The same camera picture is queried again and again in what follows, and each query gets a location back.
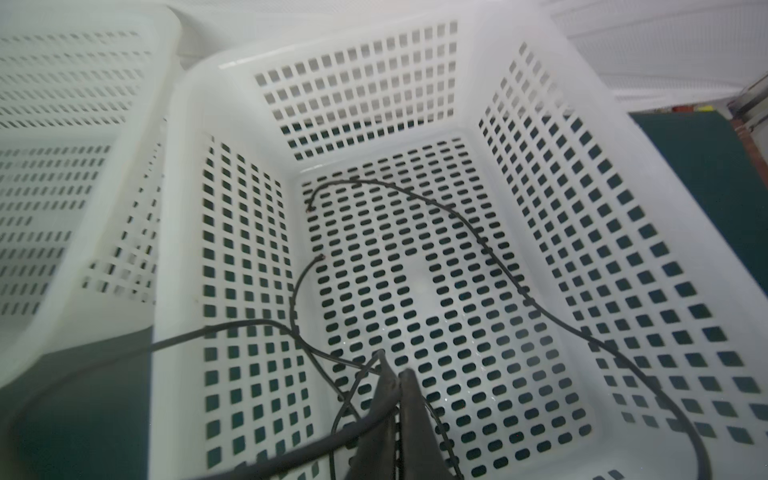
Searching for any black cable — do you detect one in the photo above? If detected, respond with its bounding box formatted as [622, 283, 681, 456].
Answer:
[0, 177, 713, 480]

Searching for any white basket back middle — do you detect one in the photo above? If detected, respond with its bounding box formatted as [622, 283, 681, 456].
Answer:
[1, 2, 182, 384]

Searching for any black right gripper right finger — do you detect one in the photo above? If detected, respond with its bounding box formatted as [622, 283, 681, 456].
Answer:
[399, 369, 453, 480]

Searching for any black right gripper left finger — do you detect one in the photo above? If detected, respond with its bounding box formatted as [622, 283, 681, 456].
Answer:
[345, 350, 401, 480]

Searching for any white basket back right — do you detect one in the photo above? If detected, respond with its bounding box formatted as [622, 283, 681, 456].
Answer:
[148, 1, 767, 479]

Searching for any white basket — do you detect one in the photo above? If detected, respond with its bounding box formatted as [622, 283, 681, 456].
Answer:
[1, 2, 182, 384]
[148, 1, 767, 479]

